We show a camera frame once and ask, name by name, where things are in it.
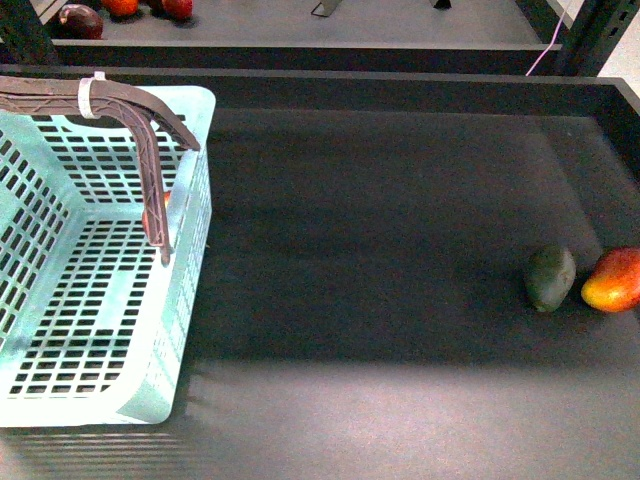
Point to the black far display tray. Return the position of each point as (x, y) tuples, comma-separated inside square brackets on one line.
[(472, 37)]

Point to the red yellow apple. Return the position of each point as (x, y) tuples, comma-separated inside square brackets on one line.
[(145, 216)]

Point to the light blue plastic basket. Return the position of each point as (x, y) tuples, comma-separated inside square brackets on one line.
[(93, 324)]

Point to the black perforated shelf post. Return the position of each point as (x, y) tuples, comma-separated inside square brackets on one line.
[(593, 36)]

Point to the dark purple mango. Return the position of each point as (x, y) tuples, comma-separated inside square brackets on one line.
[(81, 22)]

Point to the red yellow mango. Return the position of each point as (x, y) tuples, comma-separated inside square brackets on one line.
[(613, 285)]

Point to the black near display tray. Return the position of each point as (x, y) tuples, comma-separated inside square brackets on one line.
[(360, 313)]

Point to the green mango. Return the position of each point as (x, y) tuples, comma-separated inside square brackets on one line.
[(549, 276)]

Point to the orange red fruit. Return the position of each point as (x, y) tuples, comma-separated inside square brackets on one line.
[(121, 8)]

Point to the black triangular divider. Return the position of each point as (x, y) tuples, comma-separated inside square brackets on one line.
[(441, 4)]

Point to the white zip tie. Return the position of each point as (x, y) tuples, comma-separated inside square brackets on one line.
[(84, 94)]

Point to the black display tray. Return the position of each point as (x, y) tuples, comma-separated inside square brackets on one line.
[(360, 313), (472, 37)]

